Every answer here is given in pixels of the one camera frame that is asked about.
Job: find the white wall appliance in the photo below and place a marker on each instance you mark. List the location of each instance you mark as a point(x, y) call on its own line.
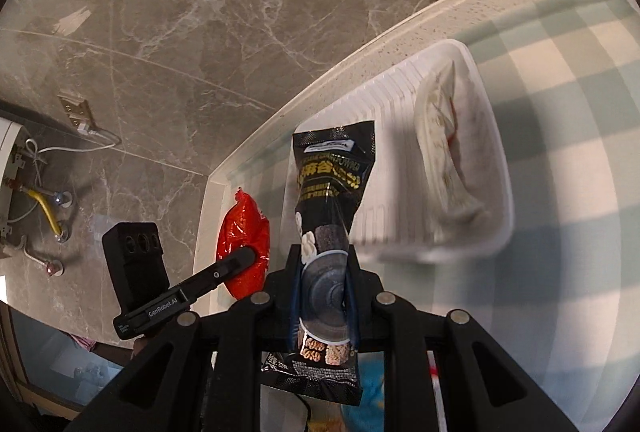
point(10, 172)

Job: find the white plastic tray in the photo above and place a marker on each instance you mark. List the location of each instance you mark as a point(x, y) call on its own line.
point(390, 112)

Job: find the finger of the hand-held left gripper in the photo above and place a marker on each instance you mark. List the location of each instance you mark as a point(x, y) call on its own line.
point(230, 264)

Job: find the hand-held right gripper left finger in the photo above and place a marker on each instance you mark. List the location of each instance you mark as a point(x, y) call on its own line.
point(295, 297)

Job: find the black snack packet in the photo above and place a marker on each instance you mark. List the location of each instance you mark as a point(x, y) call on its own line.
point(330, 192)

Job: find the green checked tablecloth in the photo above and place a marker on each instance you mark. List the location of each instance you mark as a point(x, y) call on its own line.
point(550, 162)

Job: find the red snack packet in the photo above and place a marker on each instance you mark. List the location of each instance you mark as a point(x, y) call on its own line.
point(240, 232)

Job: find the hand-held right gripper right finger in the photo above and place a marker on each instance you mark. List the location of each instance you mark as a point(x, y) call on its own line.
point(352, 297)

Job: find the light blue snack packet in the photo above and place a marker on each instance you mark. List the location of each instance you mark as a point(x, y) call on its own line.
point(367, 389)

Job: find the white snack packet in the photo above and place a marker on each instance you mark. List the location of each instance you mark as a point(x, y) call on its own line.
point(440, 152)

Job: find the wall socket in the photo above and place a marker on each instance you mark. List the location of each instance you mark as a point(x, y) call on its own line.
point(75, 110)

